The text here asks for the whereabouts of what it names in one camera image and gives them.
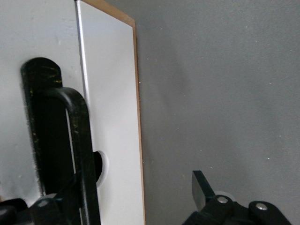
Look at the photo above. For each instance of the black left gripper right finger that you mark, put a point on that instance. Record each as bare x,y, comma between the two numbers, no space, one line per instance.
222,213

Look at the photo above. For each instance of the wooden drawer with white face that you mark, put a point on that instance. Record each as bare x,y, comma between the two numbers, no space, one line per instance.
35,30

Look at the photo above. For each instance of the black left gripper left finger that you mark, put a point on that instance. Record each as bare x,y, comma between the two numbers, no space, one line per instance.
51,211

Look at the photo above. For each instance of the light wooden drawer cabinet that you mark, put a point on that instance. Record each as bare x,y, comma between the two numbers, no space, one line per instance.
138,93

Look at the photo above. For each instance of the white notched cabinet panel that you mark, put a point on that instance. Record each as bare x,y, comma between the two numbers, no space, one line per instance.
112,93

